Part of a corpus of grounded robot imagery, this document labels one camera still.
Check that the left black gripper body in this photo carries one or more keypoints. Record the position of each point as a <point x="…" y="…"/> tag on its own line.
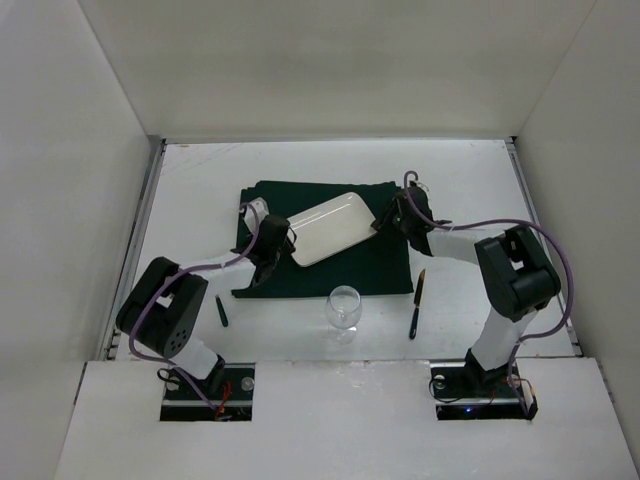
<point x="279" y="233"/>

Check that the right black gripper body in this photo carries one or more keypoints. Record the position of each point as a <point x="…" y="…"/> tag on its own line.
<point x="396" y="211"/>

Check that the white rectangular plate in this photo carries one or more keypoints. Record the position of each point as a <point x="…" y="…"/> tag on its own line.
<point x="330" y="228"/>

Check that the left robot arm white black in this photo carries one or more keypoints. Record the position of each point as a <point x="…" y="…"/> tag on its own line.
<point x="160" y="313"/>

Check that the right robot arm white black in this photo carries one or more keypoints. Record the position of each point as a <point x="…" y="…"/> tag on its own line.
<point x="518" y="276"/>

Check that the clear wine glass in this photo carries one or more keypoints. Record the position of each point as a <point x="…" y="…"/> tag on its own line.
<point x="343" y="310"/>

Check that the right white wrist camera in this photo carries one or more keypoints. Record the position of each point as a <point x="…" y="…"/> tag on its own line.
<point x="422" y="186"/>

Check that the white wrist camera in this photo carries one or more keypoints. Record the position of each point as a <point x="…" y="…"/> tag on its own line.
<point x="257" y="206"/>
<point x="422" y="186"/>

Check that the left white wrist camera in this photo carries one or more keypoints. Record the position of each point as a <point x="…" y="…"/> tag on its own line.
<point x="257" y="206"/>

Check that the gold knife black handle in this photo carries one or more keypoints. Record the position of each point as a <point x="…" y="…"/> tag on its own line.
<point x="417" y="304"/>

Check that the right aluminium table rail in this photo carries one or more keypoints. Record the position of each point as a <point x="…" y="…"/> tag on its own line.
<point x="556" y="255"/>

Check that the aluminium table rail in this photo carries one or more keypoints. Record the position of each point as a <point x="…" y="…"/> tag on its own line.
<point x="135" y="242"/>
<point x="556" y="255"/>

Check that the left aluminium table rail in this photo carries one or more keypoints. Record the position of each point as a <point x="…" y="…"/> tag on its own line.
<point x="135" y="242"/>

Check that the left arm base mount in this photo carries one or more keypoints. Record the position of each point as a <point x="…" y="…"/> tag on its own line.
<point x="229" y="397"/>

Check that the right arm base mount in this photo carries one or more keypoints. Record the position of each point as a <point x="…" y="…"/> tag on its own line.
<point x="462" y="391"/>

